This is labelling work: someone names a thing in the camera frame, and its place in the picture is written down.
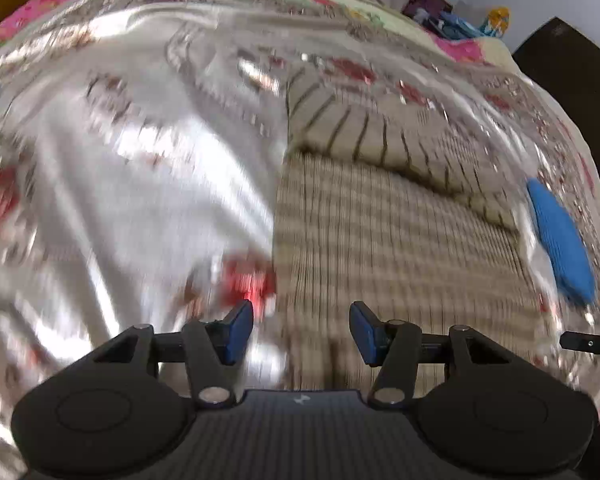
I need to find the beige striped knit sweater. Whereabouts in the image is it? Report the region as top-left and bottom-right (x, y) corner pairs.
(273, 68), (539, 390)

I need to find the pile of colourful clothes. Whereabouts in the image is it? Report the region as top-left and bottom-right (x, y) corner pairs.
(402, 0), (510, 41)

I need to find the blue knit garment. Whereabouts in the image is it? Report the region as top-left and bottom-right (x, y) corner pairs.
(527, 179), (595, 307)

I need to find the silver floral satin bedspread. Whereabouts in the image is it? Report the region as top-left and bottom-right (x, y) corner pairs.
(0, 0), (600, 479)

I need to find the dark wooden furniture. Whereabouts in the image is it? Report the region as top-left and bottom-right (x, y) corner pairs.
(513, 18), (600, 176)

